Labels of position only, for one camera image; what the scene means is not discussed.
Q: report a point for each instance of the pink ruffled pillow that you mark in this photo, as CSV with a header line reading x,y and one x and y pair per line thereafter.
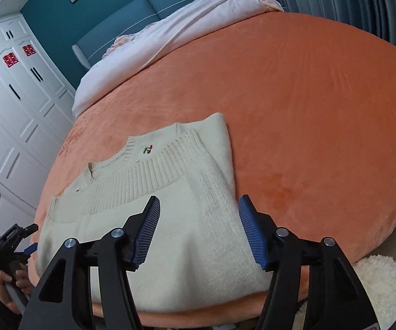
x,y
122,39

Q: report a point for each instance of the white wardrobe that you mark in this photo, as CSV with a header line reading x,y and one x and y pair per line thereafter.
x,y
15,117

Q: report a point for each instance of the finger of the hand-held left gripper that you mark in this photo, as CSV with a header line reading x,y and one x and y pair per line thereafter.
x,y
30,248

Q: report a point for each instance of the grey curtain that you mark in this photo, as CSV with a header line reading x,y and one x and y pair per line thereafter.
x,y
339,3

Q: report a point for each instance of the orange plush blanket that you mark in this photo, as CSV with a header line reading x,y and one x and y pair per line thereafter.
x,y
304,127

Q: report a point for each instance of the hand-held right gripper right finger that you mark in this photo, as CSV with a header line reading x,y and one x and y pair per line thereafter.
x,y
253,230

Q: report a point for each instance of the white duvet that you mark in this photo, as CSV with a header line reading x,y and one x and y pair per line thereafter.
x,y
170,44

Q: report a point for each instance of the white fluffy cushion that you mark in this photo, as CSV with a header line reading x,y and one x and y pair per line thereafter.
x,y
378,288

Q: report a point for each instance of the cream knit sweater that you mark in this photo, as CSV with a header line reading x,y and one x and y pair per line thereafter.
x,y
191,213

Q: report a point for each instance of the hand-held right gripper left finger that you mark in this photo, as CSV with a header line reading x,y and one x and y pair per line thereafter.
x,y
147,230

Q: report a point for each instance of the person's left hand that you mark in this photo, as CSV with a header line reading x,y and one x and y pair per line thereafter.
x,y
5,287

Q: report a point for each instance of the blue upholstered headboard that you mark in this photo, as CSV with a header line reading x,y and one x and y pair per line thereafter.
x,y
170,3

